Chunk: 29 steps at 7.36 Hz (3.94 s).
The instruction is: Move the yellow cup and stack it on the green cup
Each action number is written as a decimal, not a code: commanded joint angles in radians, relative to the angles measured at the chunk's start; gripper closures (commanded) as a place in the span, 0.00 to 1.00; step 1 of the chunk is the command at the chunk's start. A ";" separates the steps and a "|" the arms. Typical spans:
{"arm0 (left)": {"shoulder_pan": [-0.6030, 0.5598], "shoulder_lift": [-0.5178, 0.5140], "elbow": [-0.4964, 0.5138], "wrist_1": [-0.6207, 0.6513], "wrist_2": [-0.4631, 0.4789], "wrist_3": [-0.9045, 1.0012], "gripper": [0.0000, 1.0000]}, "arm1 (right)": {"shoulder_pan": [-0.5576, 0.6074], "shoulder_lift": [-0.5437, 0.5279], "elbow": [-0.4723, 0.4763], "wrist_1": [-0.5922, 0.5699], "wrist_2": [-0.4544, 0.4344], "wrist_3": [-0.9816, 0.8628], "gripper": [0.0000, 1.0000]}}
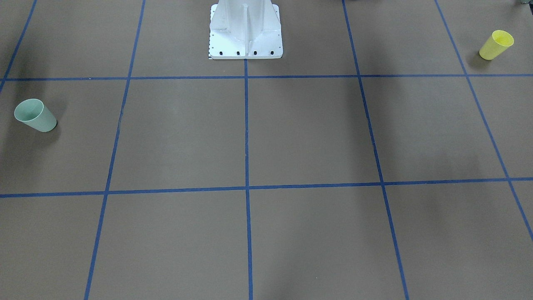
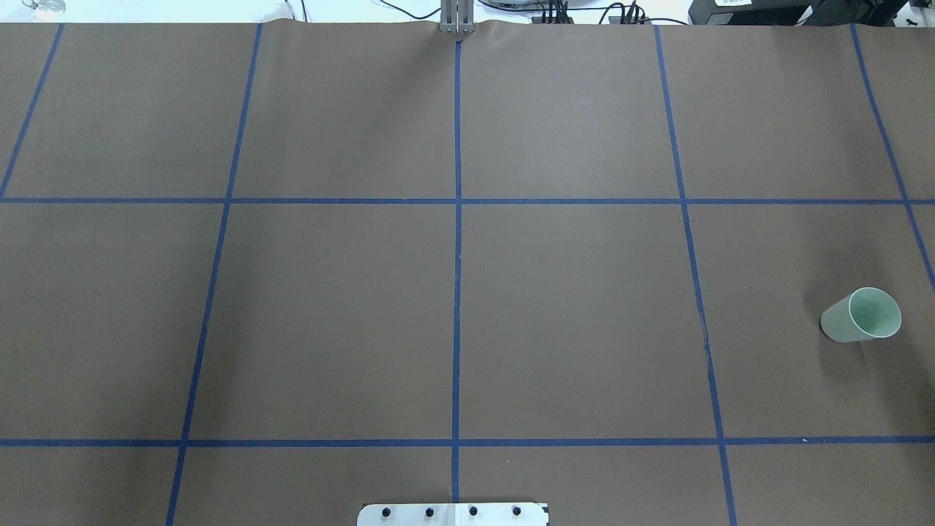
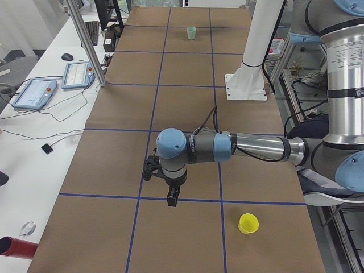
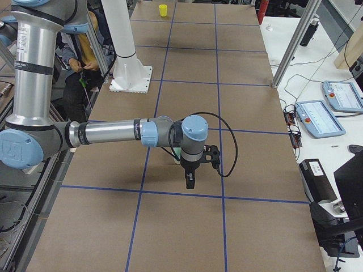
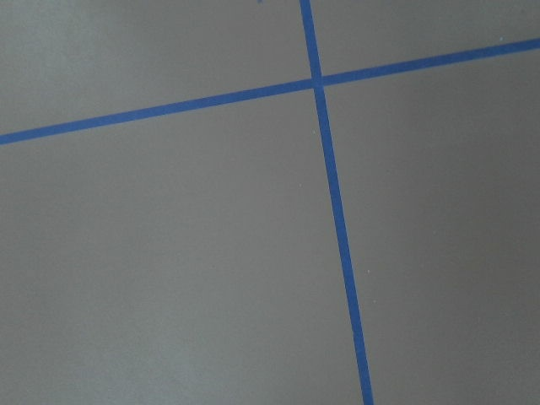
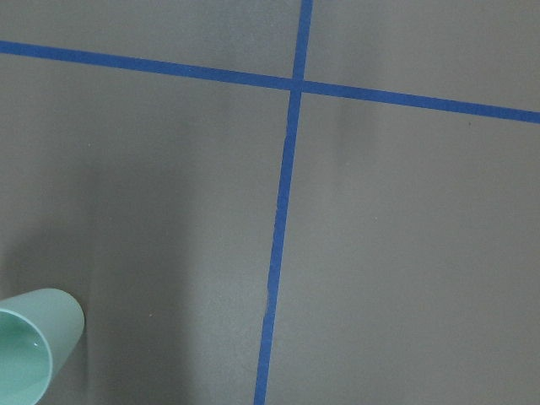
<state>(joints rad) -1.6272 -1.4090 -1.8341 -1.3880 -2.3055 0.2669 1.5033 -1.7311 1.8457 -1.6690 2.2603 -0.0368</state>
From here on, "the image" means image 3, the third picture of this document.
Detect blue teach pendant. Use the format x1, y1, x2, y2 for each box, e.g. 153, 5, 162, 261
12, 78, 58, 110
61, 61, 95, 89

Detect black keyboard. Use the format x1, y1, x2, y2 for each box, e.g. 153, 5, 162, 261
84, 21, 99, 46

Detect white camera mast with base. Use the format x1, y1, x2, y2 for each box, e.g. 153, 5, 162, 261
225, 0, 285, 101

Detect brown paper table mat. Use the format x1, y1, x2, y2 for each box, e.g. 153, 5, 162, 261
28, 7, 325, 272

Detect far blue teach pendant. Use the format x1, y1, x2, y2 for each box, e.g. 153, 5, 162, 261
61, 61, 95, 89

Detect black computer mouse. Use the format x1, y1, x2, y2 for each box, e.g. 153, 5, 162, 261
61, 53, 73, 61

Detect red cylinder bottle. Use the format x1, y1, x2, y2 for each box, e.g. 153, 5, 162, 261
1, 237, 38, 259

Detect yellow plastic cup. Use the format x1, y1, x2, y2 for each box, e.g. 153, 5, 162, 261
238, 213, 259, 234

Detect seated person dark shirt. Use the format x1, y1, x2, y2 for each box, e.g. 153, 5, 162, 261
287, 114, 329, 139

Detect near blue teach pendant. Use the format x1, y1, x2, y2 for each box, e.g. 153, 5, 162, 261
12, 78, 58, 110

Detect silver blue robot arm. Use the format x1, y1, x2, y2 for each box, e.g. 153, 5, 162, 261
143, 1, 363, 206

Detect aluminium frame post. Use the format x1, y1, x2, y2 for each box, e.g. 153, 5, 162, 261
65, 0, 106, 87

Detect small black square device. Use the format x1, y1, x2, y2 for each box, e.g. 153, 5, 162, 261
41, 143, 53, 154

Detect green plastic cup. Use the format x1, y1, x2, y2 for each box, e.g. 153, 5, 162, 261
186, 26, 197, 40

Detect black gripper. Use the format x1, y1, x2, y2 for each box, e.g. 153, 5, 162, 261
162, 167, 187, 207

